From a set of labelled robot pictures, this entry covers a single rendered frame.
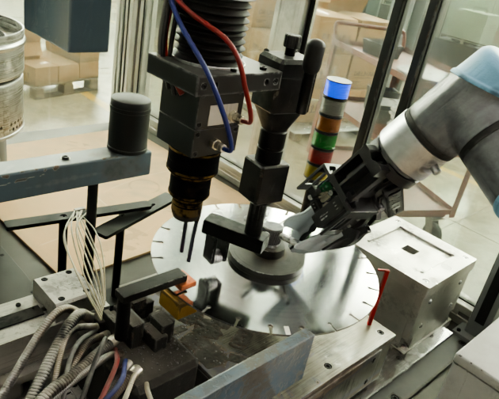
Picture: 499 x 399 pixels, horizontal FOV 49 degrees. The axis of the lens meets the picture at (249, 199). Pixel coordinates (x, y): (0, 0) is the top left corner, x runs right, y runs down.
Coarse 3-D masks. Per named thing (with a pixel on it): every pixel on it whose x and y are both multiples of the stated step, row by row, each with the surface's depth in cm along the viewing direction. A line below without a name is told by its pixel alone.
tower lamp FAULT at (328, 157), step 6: (312, 150) 102; (318, 150) 101; (324, 150) 101; (330, 150) 101; (312, 156) 102; (318, 156) 101; (324, 156) 101; (330, 156) 102; (312, 162) 102; (318, 162) 102; (324, 162) 102; (330, 162) 103
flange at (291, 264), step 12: (228, 252) 79; (240, 252) 78; (252, 252) 78; (264, 252) 76; (276, 252) 77; (288, 252) 80; (240, 264) 75; (252, 264) 75; (264, 264) 76; (276, 264) 76; (288, 264) 77; (300, 264) 78; (264, 276) 74; (276, 276) 74; (288, 276) 75
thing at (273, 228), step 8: (264, 224) 77; (272, 224) 77; (280, 224) 79; (272, 232) 76; (280, 232) 76; (272, 240) 76; (280, 240) 78; (288, 240) 76; (296, 240) 75; (272, 248) 77
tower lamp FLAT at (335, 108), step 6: (324, 96) 98; (324, 102) 98; (330, 102) 97; (336, 102) 96; (342, 102) 97; (324, 108) 98; (330, 108) 97; (336, 108) 97; (342, 108) 98; (324, 114) 98; (330, 114) 97; (336, 114) 98; (342, 114) 99
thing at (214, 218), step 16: (256, 208) 67; (208, 224) 70; (224, 224) 70; (240, 224) 71; (256, 224) 68; (208, 240) 72; (224, 240) 70; (240, 240) 69; (256, 240) 68; (208, 256) 72; (224, 256) 73
